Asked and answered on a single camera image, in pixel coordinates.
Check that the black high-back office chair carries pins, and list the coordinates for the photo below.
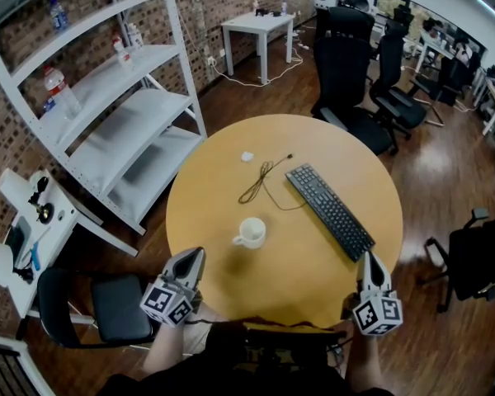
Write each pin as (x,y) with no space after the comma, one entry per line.
(346,85)

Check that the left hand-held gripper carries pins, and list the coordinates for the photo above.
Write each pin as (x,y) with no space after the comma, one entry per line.
(165,301)

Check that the white frame with dark slats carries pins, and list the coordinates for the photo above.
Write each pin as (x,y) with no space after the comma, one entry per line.
(8,369)

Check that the small blue container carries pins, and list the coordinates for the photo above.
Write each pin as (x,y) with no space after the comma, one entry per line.
(48,105)

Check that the black and white desk stand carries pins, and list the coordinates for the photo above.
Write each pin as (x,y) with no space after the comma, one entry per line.
(43,204)

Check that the dark framed window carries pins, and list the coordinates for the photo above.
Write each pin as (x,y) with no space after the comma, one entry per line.
(416,19)

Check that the ceiling light strip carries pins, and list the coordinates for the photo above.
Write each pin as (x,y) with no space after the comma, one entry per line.
(488,8)

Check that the white metal shelving rack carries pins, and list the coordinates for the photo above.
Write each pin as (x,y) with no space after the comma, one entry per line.
(123,122)

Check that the grey tablet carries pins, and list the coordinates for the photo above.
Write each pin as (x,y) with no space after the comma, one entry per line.
(17,237)

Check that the white mug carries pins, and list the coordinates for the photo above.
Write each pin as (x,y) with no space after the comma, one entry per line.
(253,241)

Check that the person's black clothing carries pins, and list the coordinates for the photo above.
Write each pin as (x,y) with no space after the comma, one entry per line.
(239,373)

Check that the black mesh office chair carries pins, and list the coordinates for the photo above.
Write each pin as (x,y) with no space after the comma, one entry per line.
(478,262)

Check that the white wall outlet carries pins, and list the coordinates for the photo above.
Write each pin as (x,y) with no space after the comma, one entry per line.
(211,60)

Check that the black padded visitor chair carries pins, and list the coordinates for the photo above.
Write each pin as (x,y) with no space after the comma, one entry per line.
(119,307)

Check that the black office chair backrest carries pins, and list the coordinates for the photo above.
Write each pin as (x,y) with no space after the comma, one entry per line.
(346,23)

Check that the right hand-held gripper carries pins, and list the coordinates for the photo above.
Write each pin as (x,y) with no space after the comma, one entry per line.
(377,314)

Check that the person's right forearm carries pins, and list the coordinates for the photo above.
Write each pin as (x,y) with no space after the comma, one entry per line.
(364,361)

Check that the small purple bottle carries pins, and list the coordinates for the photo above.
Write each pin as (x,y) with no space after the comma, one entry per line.
(284,8)

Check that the black chair with metal base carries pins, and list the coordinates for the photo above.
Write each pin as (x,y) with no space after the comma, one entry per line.
(441,85)

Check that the small white object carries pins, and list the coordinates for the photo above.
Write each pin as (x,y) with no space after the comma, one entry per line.
(247,156)

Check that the clear white cap bottle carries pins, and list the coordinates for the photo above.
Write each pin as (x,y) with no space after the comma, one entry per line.
(135,36)

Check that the black office chair with armrests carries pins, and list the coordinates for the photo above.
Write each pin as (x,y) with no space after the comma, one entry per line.
(398,105)

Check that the blue label water bottle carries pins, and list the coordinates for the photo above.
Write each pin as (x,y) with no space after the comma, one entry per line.
(58,17)

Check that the blue pen-like tool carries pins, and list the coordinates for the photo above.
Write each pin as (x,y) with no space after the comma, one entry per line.
(35,256)

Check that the small white square table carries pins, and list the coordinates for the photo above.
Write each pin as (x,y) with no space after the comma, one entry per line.
(257,23)

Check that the large red label bottle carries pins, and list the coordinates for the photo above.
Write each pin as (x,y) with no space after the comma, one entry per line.
(62,95)

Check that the black keyboard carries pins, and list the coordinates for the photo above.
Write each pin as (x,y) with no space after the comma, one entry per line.
(330,210)

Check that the small black device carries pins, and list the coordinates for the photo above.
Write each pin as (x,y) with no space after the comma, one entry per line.
(261,12)

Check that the white side desk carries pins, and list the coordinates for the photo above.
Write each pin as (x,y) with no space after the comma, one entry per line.
(62,233)

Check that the red cap drink bottle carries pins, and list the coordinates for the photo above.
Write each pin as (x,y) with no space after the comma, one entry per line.
(122,53)

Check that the person's left forearm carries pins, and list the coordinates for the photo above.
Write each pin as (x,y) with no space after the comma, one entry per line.
(165,351)

